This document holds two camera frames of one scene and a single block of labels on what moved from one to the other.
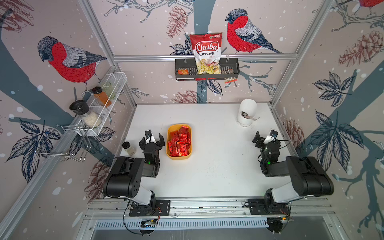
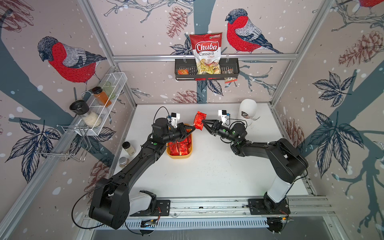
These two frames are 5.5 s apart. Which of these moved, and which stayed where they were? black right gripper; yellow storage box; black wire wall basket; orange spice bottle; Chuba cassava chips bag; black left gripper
Moved: black right gripper; black left gripper
Stayed: Chuba cassava chips bag; yellow storage box; black wire wall basket; orange spice bottle
